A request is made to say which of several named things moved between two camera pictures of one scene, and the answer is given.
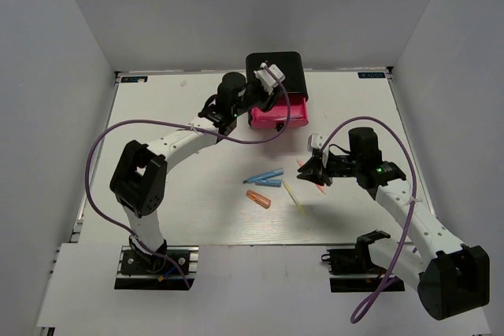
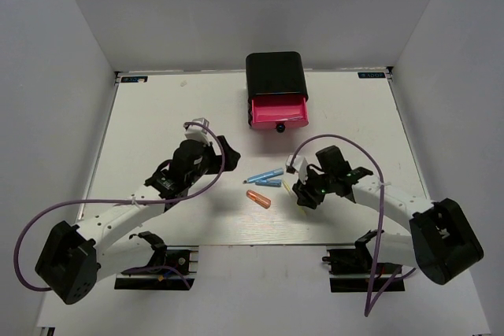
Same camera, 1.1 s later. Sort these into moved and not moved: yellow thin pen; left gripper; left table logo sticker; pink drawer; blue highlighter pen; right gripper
Moved: right gripper; left gripper
Not moved: pink drawer; blue highlighter pen; left table logo sticker; yellow thin pen
